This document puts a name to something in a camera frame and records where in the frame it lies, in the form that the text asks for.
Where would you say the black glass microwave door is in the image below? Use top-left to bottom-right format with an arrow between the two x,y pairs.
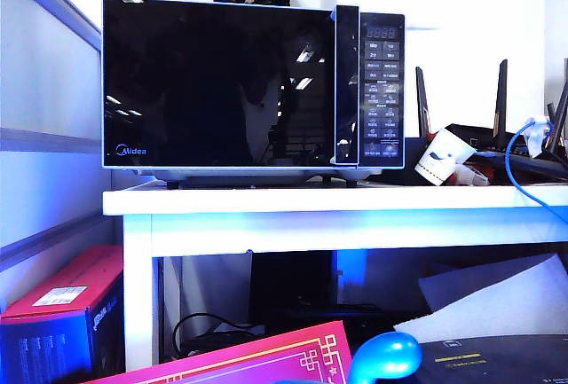
101,0 -> 361,168

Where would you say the large black box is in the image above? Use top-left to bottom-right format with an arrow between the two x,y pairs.
248,249 -> 335,314

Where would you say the black Midea microwave oven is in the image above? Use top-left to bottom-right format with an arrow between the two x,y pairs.
132,5 -> 406,190

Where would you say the pink box with gold pattern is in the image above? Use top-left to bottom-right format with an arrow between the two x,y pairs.
82,319 -> 355,384

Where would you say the red and blue cardboard box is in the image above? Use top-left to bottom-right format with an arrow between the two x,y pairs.
0,244 -> 126,384

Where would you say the black box with yellow stripe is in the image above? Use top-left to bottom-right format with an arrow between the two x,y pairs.
408,333 -> 568,384

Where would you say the white table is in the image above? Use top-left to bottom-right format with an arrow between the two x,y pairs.
101,181 -> 568,372

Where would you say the white paper cup blue print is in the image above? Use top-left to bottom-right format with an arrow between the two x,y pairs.
414,126 -> 477,187

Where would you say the small red and white item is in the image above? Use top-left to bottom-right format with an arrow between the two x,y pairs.
447,163 -> 491,187

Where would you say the black router with antennas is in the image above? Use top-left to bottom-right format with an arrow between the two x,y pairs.
414,57 -> 568,185

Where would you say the glossy blue rounded object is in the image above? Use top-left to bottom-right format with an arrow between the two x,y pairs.
346,330 -> 424,384

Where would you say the white paper sheet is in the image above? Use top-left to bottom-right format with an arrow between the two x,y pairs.
392,250 -> 568,343

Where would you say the thin black cable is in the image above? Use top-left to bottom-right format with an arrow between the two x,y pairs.
171,311 -> 268,358

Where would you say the blue network cable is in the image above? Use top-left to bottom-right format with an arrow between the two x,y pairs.
503,117 -> 568,225

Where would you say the frosted partition with grey frame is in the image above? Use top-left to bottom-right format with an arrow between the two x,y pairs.
0,0 -> 124,310

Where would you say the white tape tag on cable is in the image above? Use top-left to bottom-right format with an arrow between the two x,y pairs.
524,114 -> 555,157

